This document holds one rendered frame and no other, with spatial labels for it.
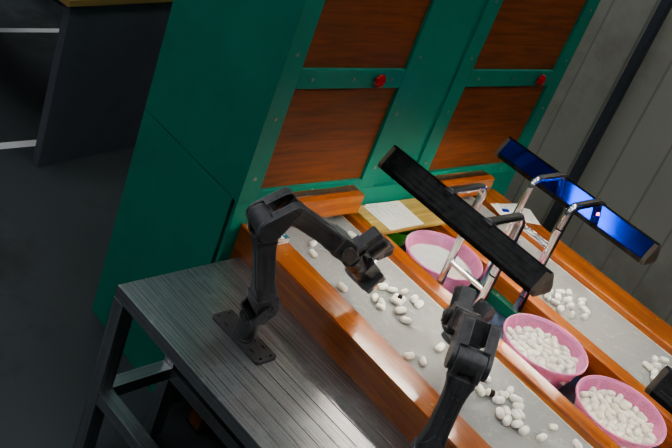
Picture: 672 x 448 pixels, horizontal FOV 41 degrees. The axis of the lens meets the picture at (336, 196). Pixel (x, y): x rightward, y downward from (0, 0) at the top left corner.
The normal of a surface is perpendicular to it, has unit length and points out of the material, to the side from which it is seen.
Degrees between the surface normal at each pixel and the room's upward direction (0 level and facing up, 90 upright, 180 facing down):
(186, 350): 0
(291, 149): 90
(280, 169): 90
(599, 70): 90
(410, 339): 0
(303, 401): 0
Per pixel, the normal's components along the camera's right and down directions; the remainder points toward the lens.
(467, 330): 0.16, -0.41
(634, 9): -0.69, 0.13
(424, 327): 0.33, -0.83
